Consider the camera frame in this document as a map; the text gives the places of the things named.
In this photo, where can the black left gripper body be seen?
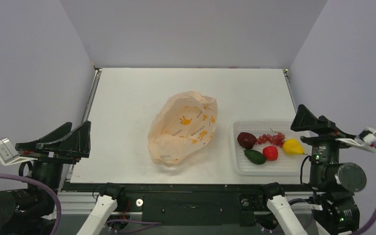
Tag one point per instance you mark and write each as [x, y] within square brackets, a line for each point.
[47, 157]

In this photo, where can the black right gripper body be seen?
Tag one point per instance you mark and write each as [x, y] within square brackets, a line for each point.
[323, 133]

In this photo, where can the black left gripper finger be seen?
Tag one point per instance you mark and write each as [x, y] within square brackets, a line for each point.
[79, 135]
[56, 134]

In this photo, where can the yellow fake fruit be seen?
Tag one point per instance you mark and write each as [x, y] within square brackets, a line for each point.
[293, 147]

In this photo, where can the red fake grape bunch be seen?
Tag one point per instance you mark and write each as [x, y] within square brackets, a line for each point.
[274, 138]

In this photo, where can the dark red fake fruit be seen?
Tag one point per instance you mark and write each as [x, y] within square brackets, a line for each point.
[246, 140]

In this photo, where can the orange translucent plastic bag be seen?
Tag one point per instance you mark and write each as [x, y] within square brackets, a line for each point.
[185, 124]

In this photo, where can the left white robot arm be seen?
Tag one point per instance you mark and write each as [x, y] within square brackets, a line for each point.
[36, 209]

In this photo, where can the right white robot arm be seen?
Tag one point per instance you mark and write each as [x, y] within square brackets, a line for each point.
[333, 183]

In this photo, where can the white perforated plastic tray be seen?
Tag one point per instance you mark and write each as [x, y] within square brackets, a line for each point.
[285, 165]

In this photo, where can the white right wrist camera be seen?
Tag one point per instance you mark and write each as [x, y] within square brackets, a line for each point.
[363, 141]

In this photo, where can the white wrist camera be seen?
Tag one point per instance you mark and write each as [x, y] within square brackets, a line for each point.
[363, 141]
[9, 155]

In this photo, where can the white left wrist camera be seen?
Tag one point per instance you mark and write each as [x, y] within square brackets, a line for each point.
[9, 155]

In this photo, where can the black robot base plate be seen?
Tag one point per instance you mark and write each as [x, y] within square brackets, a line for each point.
[193, 204]

